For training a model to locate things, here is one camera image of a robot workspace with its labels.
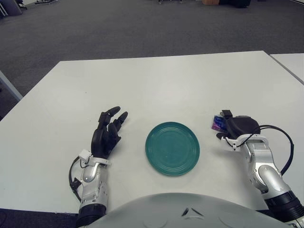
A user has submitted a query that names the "grey edged side table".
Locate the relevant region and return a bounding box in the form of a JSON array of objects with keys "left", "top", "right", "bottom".
[{"left": 0, "top": 70, "right": 24, "bottom": 102}]

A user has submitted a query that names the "round green plate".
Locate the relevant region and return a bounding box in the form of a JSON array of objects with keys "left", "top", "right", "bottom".
[{"left": 145, "top": 122, "right": 200, "bottom": 177}]

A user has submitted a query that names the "blue purple gum pack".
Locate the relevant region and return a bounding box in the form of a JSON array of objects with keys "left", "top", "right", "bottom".
[{"left": 211, "top": 115, "right": 228, "bottom": 133}]

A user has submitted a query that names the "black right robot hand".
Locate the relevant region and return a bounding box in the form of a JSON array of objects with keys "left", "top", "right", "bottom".
[{"left": 215, "top": 109, "right": 260, "bottom": 141}]

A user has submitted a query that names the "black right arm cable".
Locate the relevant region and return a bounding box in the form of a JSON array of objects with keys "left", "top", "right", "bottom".
[{"left": 251, "top": 124, "right": 295, "bottom": 175}]

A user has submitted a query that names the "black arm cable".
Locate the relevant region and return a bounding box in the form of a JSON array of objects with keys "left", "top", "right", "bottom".
[
  {"left": 251, "top": 124, "right": 295, "bottom": 175},
  {"left": 68, "top": 155, "right": 83, "bottom": 201}
]

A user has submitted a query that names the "white neighbouring table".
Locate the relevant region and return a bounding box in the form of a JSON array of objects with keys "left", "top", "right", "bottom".
[{"left": 269, "top": 53, "right": 304, "bottom": 85}]

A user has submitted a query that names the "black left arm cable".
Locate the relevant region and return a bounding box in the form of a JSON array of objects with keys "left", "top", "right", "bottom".
[{"left": 68, "top": 155, "right": 83, "bottom": 201}]

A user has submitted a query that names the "grey robot torso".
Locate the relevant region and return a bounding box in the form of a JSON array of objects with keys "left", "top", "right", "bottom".
[{"left": 91, "top": 192, "right": 293, "bottom": 228}]

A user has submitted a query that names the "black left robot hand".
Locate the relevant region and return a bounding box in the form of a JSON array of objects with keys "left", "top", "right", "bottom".
[{"left": 91, "top": 106, "right": 130, "bottom": 160}]

